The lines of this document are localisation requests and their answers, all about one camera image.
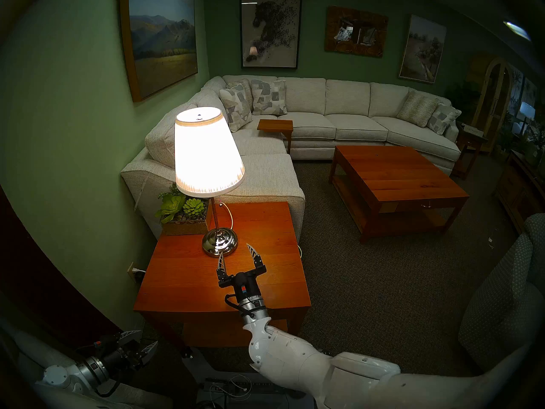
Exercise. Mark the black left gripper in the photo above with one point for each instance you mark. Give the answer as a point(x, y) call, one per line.
point(121, 355)

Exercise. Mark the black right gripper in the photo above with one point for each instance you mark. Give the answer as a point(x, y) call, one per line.
point(245, 286)

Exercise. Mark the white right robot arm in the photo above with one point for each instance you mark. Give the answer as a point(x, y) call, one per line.
point(289, 357)

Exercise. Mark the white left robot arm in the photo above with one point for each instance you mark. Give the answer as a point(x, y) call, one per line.
point(64, 376)

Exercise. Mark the chrome table lamp white shade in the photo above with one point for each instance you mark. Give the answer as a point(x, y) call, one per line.
point(204, 156)

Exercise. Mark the background lamp white shade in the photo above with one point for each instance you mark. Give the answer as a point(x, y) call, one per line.
point(526, 112)

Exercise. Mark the wooden end table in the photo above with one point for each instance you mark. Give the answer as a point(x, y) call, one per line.
point(183, 276)

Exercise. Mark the succulent plants in planter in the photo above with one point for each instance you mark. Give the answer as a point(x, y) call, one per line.
point(187, 210)

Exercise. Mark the small wooden sofa table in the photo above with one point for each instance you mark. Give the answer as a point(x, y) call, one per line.
point(274, 125)

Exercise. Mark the grey patchwork throw pillow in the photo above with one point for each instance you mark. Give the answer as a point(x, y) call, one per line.
point(268, 97)
point(445, 118)
point(234, 108)

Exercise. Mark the cream sectional sofa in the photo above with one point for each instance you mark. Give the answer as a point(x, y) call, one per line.
point(340, 127)

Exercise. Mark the beige striped throw pillow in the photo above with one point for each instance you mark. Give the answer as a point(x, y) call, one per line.
point(246, 86)
point(417, 109)

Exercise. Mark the large wooden coffee table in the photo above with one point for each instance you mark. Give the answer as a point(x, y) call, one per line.
point(396, 174)

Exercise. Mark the framed mountain landscape painting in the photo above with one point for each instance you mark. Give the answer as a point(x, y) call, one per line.
point(162, 41)

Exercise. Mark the black framed horse picture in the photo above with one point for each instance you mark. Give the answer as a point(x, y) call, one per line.
point(270, 29)

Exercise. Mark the dotted green armchair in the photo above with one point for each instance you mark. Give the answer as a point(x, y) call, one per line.
point(498, 301)

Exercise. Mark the dark wooden side table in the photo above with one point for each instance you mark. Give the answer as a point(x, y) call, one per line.
point(470, 135)

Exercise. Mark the dark green potted plant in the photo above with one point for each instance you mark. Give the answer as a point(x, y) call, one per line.
point(462, 99)

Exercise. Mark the framed tree painting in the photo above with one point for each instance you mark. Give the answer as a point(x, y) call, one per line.
point(421, 50)

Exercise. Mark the wooden dresser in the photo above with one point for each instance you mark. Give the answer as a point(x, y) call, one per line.
point(515, 191)

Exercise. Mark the arched wooden cabinet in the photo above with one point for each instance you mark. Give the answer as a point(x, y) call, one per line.
point(481, 110)

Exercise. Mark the ceiling light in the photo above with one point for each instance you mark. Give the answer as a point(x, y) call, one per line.
point(517, 30)

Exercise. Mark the wall outlet with plug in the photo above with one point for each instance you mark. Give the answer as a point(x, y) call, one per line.
point(135, 272)

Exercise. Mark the brown rectangular wall art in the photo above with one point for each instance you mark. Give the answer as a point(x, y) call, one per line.
point(332, 41)

